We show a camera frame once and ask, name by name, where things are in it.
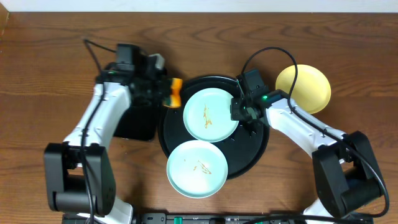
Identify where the light blue plate front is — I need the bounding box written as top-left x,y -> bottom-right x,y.
166,140 -> 228,198

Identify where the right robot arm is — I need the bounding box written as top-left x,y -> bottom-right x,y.
230,90 -> 389,223

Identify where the light blue plate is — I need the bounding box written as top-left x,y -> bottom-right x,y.
183,88 -> 239,142
166,140 -> 228,198

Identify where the yellow plate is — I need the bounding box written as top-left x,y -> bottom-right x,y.
275,64 -> 331,114

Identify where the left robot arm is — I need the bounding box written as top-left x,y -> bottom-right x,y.
44,52 -> 172,223

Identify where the black round tray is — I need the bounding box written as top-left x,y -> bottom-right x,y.
157,75 -> 269,179

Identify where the green and yellow sponge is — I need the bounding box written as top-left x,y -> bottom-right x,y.
162,78 -> 183,108

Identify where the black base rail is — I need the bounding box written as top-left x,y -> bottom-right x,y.
61,212 -> 374,224

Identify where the black rectangular tray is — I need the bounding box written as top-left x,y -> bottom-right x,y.
114,103 -> 161,141

